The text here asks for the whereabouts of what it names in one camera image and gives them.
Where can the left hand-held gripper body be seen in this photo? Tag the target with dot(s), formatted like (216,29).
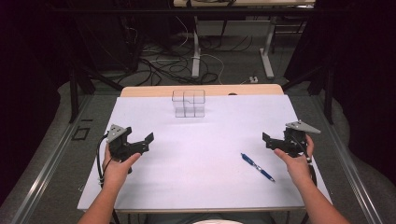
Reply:
(120,146)

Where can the metal floor rail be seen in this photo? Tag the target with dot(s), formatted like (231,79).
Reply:
(348,168)
(46,168)

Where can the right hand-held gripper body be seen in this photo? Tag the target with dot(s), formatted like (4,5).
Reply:
(292,143)

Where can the white desk with metal legs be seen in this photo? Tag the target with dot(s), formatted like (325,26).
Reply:
(196,56)

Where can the person's left hand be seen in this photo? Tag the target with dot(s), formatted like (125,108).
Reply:
(115,172)

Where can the person's clothing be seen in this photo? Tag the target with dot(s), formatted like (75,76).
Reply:
(211,218)

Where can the white power plug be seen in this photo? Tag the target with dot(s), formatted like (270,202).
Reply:
(253,79)

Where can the person's right hand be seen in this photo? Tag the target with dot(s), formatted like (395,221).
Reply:
(298,166)

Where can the clear acrylic organizer box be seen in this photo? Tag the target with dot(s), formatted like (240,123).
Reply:
(189,104)

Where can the white table mat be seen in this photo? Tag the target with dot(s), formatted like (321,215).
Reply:
(202,155)

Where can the black metal stand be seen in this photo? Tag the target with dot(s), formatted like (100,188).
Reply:
(327,90)
(74,93)

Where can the blue pen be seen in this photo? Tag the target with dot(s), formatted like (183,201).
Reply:
(257,167)

